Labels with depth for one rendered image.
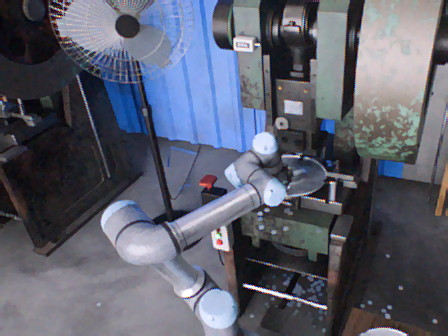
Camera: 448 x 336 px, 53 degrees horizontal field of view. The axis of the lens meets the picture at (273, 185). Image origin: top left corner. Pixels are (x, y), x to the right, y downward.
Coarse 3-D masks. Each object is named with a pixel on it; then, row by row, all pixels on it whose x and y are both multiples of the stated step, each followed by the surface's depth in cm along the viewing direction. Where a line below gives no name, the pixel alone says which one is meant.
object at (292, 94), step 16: (288, 80) 161; (304, 80) 160; (288, 96) 165; (304, 96) 162; (288, 112) 168; (304, 112) 166; (288, 128) 172; (304, 128) 170; (320, 128) 180; (288, 144) 173; (304, 144) 172
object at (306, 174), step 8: (288, 160) 189; (296, 160) 189; (304, 160) 189; (312, 160) 188; (288, 168) 183; (296, 168) 183; (304, 168) 184; (312, 168) 183; (320, 168) 183; (296, 176) 178; (304, 176) 178; (312, 176) 179; (320, 176) 178; (296, 184) 175; (304, 184) 174; (312, 184) 174; (320, 184) 174; (296, 192) 170; (304, 192) 170
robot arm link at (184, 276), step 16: (112, 208) 122; (128, 208) 121; (112, 224) 118; (128, 224) 116; (112, 240) 118; (176, 256) 137; (160, 272) 136; (176, 272) 138; (192, 272) 144; (176, 288) 147; (192, 288) 145; (208, 288) 148; (192, 304) 147
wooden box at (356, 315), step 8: (352, 312) 176; (360, 312) 176; (368, 312) 176; (352, 320) 173; (360, 320) 173; (368, 320) 173; (376, 320) 173; (384, 320) 172; (392, 320) 172; (352, 328) 170; (360, 328) 170; (368, 328) 170; (392, 328) 169; (400, 328) 169; (408, 328) 169; (416, 328) 169
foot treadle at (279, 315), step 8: (296, 272) 223; (296, 280) 218; (288, 288) 214; (280, 304) 206; (272, 312) 200; (280, 312) 200; (288, 312) 200; (264, 320) 197; (272, 320) 197; (280, 320) 197; (264, 328) 195; (272, 328) 194; (280, 328) 194
